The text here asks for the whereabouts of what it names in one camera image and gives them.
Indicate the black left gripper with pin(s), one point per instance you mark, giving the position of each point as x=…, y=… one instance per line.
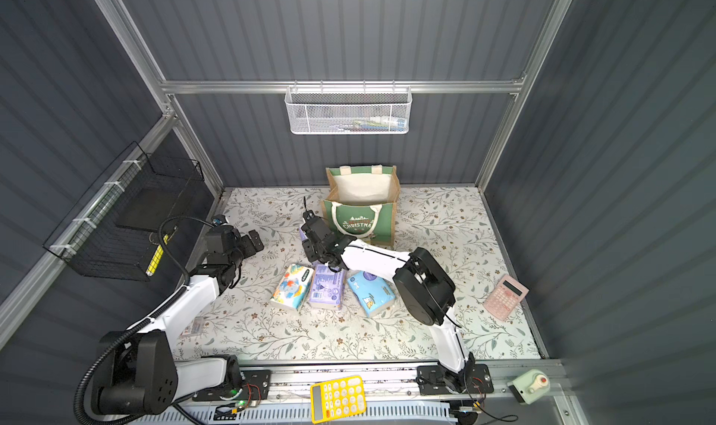
x=247, y=243

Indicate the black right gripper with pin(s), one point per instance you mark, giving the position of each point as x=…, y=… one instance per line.
x=313, y=226

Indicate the green Christmas burlap tote bag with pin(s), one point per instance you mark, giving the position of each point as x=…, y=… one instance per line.
x=362, y=202

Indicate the blue cartoon tissue pack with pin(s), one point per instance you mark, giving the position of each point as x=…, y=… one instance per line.
x=373, y=293

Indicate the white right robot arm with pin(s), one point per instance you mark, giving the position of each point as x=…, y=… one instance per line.
x=426, y=290

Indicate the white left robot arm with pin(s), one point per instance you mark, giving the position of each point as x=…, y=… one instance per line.
x=136, y=374

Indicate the purple tissue pack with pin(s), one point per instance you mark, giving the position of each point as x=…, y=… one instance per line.
x=327, y=288

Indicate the colourful white tissue pack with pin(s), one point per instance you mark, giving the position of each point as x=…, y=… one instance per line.
x=293, y=287

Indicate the yellow tag in basket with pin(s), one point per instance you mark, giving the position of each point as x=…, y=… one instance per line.
x=154, y=261

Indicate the small clear staples box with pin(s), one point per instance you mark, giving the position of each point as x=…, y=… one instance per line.
x=195, y=328

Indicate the yellow calculator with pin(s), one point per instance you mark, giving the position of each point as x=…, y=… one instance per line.
x=337, y=399

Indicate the pink calculator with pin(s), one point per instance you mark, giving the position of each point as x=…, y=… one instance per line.
x=506, y=296

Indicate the mint green timer device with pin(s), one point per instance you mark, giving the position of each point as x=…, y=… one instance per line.
x=530, y=386

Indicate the black wire wall basket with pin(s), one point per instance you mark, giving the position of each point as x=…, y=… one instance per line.
x=116, y=233

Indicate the white wire wall basket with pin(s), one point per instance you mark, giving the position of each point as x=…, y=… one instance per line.
x=361, y=112

